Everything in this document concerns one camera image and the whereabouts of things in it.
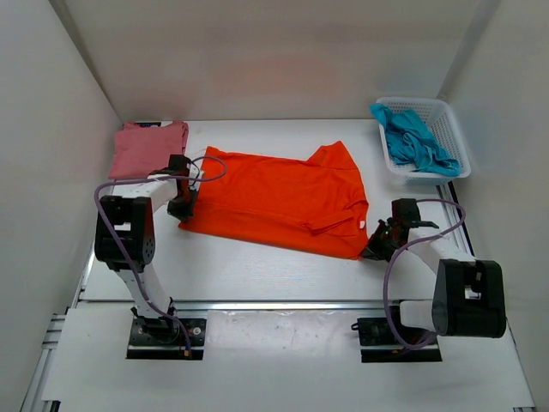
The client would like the pink t shirt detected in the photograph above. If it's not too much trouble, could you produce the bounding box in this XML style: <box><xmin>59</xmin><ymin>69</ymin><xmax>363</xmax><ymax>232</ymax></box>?
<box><xmin>108</xmin><ymin>120</ymin><xmax>189</xmax><ymax>179</ymax></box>

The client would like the orange t shirt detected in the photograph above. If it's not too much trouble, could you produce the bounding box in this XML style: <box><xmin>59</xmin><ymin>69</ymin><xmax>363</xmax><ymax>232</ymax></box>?
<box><xmin>179</xmin><ymin>141</ymin><xmax>369</xmax><ymax>260</ymax></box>

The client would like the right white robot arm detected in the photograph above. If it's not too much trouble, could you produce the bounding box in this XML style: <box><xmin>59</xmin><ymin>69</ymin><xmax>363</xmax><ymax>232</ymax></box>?
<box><xmin>360</xmin><ymin>198</ymin><xmax>507</xmax><ymax>350</ymax></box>

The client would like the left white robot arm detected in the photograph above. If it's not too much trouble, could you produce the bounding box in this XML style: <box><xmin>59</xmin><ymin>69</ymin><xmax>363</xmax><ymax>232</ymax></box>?
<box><xmin>94</xmin><ymin>154</ymin><xmax>201</xmax><ymax>343</ymax></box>

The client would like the black corner label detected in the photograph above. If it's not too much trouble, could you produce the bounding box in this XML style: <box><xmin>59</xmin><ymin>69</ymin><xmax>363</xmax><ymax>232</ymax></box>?
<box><xmin>136</xmin><ymin>122</ymin><xmax>162</xmax><ymax>128</ymax></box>

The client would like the teal t shirt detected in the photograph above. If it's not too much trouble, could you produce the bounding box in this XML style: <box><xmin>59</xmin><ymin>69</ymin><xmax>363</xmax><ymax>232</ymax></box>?
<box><xmin>370</xmin><ymin>103</ymin><xmax>462</xmax><ymax>178</ymax></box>

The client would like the white plastic basket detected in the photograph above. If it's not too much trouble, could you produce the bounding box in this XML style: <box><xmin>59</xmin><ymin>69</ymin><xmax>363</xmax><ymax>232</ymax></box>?
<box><xmin>376</xmin><ymin>97</ymin><xmax>471</xmax><ymax>185</ymax></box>

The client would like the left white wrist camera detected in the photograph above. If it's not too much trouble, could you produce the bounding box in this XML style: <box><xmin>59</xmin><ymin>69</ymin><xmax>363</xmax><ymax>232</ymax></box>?
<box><xmin>190</xmin><ymin>168</ymin><xmax>203</xmax><ymax>186</ymax></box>

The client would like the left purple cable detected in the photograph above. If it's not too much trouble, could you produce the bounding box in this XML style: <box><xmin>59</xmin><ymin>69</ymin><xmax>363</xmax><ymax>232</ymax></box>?
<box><xmin>93</xmin><ymin>155</ymin><xmax>228</xmax><ymax>351</ymax></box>

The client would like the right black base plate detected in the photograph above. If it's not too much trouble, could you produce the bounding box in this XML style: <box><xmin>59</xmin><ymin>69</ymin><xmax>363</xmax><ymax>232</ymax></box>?
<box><xmin>351</xmin><ymin>318</ymin><xmax>443</xmax><ymax>363</ymax></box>

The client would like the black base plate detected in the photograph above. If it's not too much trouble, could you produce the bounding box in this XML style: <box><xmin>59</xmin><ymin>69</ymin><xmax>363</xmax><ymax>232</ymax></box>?
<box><xmin>126</xmin><ymin>317</ymin><xmax>207</xmax><ymax>361</ymax></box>
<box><xmin>351</xmin><ymin>318</ymin><xmax>443</xmax><ymax>363</ymax></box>

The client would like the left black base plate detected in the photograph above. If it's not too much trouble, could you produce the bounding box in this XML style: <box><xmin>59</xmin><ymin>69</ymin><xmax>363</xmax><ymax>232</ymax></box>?
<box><xmin>126</xmin><ymin>317</ymin><xmax>207</xmax><ymax>361</ymax></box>

